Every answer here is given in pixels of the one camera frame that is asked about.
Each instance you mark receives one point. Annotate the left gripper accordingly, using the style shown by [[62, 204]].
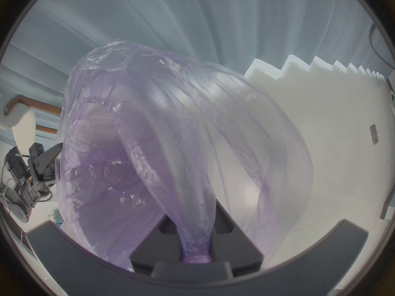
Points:
[[41, 174]]

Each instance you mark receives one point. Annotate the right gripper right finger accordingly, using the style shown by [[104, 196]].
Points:
[[243, 254]]

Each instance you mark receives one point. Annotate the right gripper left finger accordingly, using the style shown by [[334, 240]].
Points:
[[148, 254]]

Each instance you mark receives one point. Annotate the purple plastic bag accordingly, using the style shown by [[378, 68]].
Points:
[[185, 119]]

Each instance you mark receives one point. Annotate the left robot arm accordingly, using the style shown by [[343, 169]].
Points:
[[17, 162]]

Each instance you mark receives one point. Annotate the white cushioned wooden chair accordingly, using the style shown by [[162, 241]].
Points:
[[21, 125]]

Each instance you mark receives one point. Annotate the pale blue curtain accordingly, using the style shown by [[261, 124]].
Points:
[[216, 11]]

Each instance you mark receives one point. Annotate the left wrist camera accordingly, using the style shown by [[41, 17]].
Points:
[[36, 153]]

